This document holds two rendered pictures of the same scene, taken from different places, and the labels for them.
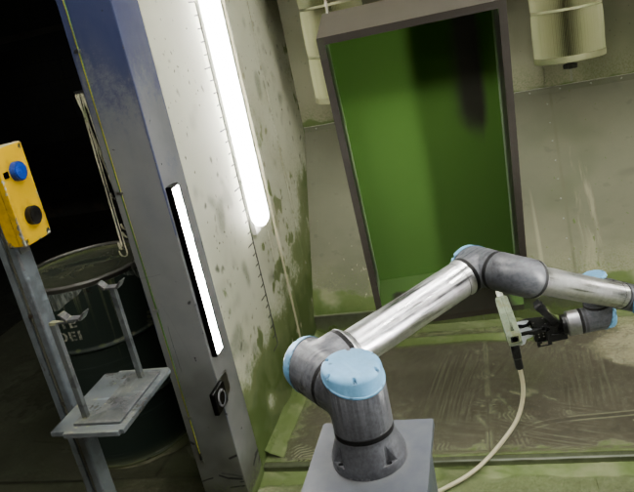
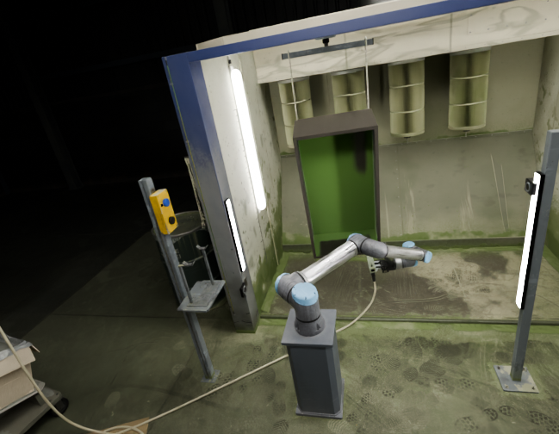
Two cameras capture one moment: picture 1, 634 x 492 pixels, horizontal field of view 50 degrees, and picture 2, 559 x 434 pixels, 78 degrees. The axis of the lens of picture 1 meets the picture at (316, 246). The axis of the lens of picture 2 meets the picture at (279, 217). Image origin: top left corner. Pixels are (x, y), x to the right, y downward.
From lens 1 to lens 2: 0.47 m
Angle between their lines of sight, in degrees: 5
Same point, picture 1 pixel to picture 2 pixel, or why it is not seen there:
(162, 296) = (220, 245)
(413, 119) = (333, 167)
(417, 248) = (332, 221)
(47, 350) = (175, 275)
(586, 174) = (411, 186)
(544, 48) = (395, 128)
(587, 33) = (416, 123)
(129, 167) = (208, 191)
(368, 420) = (310, 313)
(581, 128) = (410, 164)
